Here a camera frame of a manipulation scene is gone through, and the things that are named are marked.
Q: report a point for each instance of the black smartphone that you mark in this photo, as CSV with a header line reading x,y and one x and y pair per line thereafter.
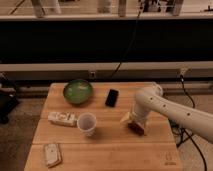
x,y
112,98

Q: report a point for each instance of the dark object at left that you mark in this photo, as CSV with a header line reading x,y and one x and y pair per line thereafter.
x,y
8,101

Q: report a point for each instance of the green bowl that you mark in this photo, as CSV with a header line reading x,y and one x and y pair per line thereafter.
x,y
77,91

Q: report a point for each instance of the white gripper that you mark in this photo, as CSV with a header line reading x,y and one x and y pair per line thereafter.
x,y
138,115

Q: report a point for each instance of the white rectangular packet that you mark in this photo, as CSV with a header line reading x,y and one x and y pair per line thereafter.
x,y
62,118

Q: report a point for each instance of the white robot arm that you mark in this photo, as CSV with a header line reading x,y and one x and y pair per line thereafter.
x,y
150,98

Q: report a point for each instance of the brown pepper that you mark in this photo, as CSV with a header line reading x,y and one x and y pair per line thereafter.
x,y
135,128

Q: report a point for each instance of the small white pouch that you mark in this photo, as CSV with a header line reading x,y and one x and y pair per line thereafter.
x,y
52,154

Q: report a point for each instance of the clear plastic cup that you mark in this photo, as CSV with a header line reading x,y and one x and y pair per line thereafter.
x,y
86,123

